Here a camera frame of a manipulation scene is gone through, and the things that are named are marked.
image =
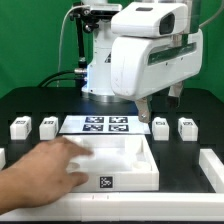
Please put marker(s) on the black camera on stand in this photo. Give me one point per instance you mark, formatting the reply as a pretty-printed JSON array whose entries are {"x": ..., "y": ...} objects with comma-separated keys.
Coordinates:
[{"x": 88, "y": 15}]

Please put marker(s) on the bare human hand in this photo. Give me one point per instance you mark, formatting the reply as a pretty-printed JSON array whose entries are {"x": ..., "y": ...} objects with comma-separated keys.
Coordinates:
[{"x": 40, "y": 177}]

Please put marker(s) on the paper sheet with markers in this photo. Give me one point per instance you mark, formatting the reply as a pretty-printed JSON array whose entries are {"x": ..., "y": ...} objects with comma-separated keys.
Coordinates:
[{"x": 103, "y": 124}]

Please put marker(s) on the white right fence block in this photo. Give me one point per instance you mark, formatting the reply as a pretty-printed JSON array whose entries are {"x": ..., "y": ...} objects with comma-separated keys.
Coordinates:
[{"x": 213, "y": 169}]

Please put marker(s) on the white front fence bar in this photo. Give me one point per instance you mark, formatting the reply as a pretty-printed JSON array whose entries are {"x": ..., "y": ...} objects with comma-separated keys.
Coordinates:
[{"x": 126, "y": 207}]

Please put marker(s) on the white square tabletop part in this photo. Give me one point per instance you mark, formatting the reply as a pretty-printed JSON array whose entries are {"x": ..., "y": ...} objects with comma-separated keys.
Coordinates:
[{"x": 120, "y": 163}]

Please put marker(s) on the black camera stand pole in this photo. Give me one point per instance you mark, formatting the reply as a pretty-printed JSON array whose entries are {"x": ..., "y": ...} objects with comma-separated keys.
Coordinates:
[{"x": 80, "y": 43}]

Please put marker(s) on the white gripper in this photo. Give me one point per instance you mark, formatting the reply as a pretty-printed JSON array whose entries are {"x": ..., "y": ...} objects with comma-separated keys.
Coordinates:
[{"x": 141, "y": 67}]

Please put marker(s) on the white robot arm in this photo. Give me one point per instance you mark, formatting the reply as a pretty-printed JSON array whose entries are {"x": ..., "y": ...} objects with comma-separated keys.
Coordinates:
[{"x": 98, "y": 85}]

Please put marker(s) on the white fence block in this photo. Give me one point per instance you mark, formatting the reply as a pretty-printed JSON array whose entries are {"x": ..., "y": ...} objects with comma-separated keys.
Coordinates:
[
  {"x": 213, "y": 169},
  {"x": 2, "y": 158}
]

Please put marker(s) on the white left fence block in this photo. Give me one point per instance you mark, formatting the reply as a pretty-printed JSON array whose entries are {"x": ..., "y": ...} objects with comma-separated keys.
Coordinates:
[{"x": 2, "y": 158}]

